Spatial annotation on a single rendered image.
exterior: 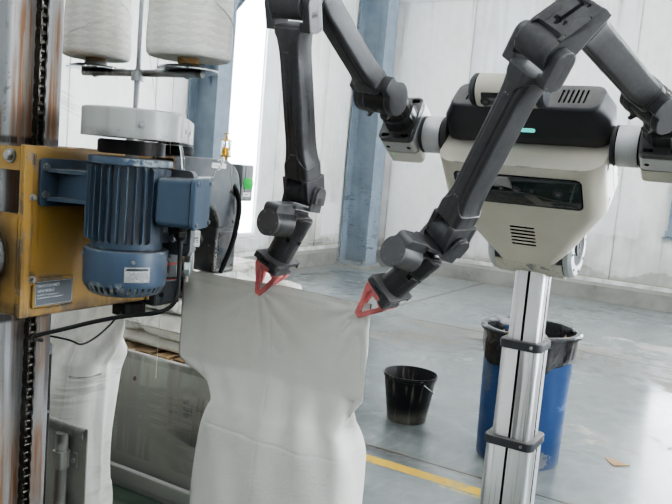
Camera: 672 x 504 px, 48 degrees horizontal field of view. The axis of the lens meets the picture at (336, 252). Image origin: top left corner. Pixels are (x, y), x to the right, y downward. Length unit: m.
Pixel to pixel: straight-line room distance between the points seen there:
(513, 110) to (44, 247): 0.87
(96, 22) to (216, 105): 5.87
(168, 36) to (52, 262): 0.47
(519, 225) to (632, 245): 7.64
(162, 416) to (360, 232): 8.20
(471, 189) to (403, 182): 9.00
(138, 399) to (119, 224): 1.10
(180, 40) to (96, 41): 0.25
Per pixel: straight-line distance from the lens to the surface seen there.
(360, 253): 10.38
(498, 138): 1.31
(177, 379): 2.28
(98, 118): 1.37
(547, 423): 3.76
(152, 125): 1.36
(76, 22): 1.70
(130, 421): 2.45
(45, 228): 1.50
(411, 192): 10.29
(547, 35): 1.26
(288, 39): 1.49
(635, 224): 9.45
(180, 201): 1.36
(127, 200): 1.38
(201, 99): 7.78
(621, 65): 1.41
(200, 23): 1.49
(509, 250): 1.92
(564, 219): 1.80
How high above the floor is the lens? 1.35
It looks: 7 degrees down
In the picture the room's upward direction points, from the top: 5 degrees clockwise
